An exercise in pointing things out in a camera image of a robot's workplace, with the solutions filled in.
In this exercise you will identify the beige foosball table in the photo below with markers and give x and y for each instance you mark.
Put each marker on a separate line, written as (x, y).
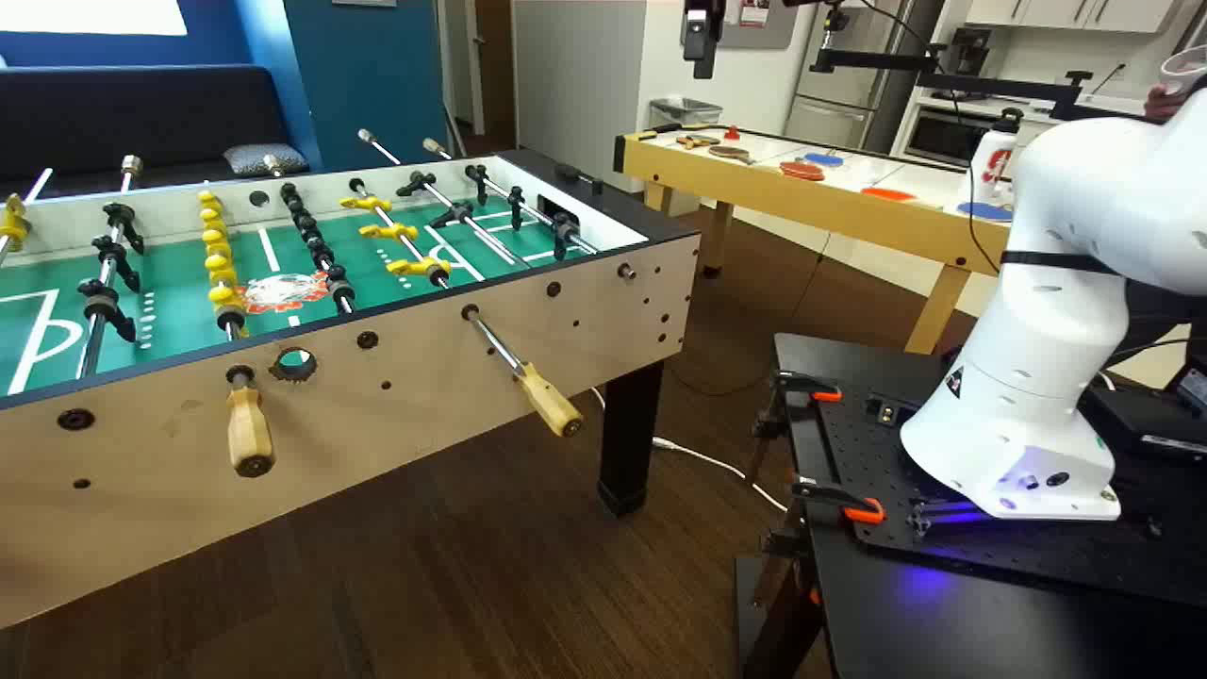
(378, 390)

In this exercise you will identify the blue air hockey striker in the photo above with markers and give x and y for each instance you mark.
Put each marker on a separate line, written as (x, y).
(825, 160)
(987, 213)

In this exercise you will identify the black flat device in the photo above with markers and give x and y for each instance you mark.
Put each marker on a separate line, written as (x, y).
(1152, 422)

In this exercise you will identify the orange air hockey striker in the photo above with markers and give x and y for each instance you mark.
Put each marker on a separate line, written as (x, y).
(888, 193)

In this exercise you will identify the red air hockey striker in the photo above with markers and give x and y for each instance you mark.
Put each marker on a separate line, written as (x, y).
(801, 173)

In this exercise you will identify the steel rod five yellow players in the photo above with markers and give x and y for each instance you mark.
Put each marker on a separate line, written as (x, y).
(219, 265)

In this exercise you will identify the black camera on mount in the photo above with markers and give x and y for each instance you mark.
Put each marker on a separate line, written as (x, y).
(702, 32)

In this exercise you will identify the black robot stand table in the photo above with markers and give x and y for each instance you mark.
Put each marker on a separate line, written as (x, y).
(982, 607)

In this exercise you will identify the steel rod with yellow player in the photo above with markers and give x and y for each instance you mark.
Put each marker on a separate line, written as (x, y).
(11, 224)

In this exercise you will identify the silver microwave oven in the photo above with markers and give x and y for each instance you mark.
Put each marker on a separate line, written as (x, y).
(957, 135)

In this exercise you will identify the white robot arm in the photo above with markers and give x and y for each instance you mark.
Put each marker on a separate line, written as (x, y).
(1044, 380)

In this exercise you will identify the steel rod three yellow players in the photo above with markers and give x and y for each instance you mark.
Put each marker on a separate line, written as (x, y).
(394, 233)

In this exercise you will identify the steel rod with black players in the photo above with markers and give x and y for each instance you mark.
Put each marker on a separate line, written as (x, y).
(453, 213)
(108, 260)
(514, 207)
(314, 248)

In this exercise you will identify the orange black clamp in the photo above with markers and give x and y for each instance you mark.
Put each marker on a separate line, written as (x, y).
(817, 393)
(855, 511)

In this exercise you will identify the dark sofa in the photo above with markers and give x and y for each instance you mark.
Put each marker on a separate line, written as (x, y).
(125, 119)

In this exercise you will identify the grey cushion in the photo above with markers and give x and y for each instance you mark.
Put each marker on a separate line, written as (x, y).
(267, 160)

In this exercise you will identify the wooden air hockey table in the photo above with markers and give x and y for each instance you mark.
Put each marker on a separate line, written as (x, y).
(806, 201)

